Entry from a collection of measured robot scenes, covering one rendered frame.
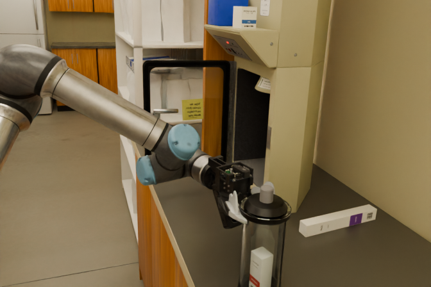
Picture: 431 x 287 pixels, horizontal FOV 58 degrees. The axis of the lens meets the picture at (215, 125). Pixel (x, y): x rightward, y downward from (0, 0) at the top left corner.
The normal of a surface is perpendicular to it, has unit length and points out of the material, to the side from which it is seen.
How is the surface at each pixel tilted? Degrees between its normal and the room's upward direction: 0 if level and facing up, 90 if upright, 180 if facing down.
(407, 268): 0
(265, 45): 90
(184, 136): 47
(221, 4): 90
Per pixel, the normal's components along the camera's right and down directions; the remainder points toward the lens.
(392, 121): -0.95, 0.07
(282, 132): 0.33, 0.29
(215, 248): 0.03, -0.96
